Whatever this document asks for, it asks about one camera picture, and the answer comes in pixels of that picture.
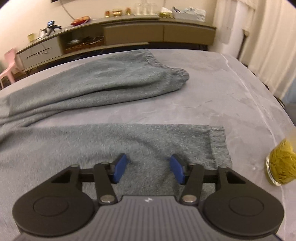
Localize grey sweatpants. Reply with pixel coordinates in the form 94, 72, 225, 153
0, 48, 233, 202

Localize glass jar yellow contents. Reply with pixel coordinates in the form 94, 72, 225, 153
265, 127, 295, 186

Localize long grey tv cabinet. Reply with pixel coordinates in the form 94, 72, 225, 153
17, 16, 216, 71

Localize white tower air conditioner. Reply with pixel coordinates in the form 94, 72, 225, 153
211, 1, 243, 58

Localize cream window curtain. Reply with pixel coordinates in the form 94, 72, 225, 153
239, 1, 295, 99

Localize pink plastic child chair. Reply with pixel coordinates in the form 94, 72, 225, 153
1, 49, 22, 89

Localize red plate of fruit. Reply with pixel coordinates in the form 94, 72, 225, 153
70, 16, 91, 26

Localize spare handheld gripper device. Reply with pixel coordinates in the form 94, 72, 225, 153
42, 21, 62, 36

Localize white box of items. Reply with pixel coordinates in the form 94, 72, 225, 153
171, 7, 206, 22

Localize gold ornament set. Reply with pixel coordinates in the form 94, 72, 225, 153
104, 8, 132, 18

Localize gold tissue box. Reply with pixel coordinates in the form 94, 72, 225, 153
159, 7, 173, 19

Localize clear glasses on tray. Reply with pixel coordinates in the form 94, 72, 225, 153
133, 0, 157, 16

